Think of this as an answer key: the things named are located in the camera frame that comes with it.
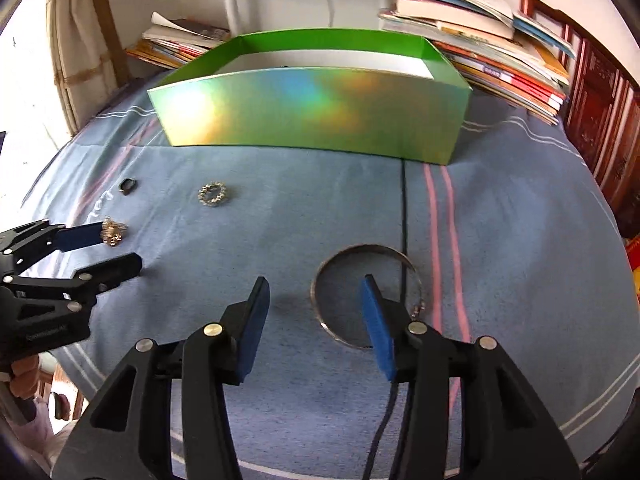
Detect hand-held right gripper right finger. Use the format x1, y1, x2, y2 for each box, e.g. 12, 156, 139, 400
361, 274, 583, 480

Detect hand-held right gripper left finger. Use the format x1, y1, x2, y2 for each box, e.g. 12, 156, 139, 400
50, 276, 271, 480

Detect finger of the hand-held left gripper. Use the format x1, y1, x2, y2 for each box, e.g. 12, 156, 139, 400
10, 253, 144, 313
0, 220, 106, 276

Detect small flower brooch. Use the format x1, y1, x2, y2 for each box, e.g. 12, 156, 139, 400
100, 217, 128, 248

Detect silver bangle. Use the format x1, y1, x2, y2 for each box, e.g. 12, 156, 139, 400
310, 243, 441, 351

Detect small green gold beaded bracelet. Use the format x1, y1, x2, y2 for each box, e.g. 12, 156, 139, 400
198, 181, 230, 207

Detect shiny green cardboard box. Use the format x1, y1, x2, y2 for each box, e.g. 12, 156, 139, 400
147, 30, 473, 167

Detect person's left hand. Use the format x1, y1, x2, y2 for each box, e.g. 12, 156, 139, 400
0, 354, 43, 401

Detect blue striped bed sheet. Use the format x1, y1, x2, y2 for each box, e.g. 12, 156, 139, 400
20, 67, 638, 480

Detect beige curtain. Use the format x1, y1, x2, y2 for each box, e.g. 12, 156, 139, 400
45, 0, 133, 136

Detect small stack of books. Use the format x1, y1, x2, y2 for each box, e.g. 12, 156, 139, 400
125, 11, 232, 70

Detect yellow and red bag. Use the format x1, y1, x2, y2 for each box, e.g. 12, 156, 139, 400
625, 232, 640, 306

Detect large stack of books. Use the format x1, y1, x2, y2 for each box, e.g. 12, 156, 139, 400
377, 0, 578, 126

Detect carved red wooden bench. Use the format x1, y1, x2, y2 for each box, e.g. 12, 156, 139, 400
520, 0, 640, 241

